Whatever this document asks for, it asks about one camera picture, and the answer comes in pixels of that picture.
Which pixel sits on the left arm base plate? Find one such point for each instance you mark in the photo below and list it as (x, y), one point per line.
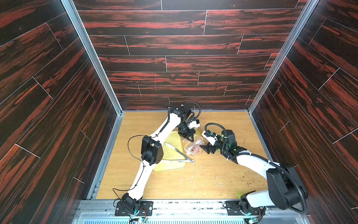
(141, 209)

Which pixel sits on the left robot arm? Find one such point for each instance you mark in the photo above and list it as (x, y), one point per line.
(181, 118)

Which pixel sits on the clear resealable bag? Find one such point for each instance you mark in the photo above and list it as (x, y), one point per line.
(193, 148)

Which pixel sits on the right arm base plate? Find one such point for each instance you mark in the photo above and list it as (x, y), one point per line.
(238, 208)

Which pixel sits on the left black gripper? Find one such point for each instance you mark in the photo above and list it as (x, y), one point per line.
(191, 133)

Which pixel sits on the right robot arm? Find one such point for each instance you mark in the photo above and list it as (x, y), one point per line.
(285, 188)

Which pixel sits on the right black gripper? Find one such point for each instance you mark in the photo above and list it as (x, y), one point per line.
(211, 146)

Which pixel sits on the metal tongs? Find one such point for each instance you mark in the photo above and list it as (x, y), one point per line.
(186, 158)

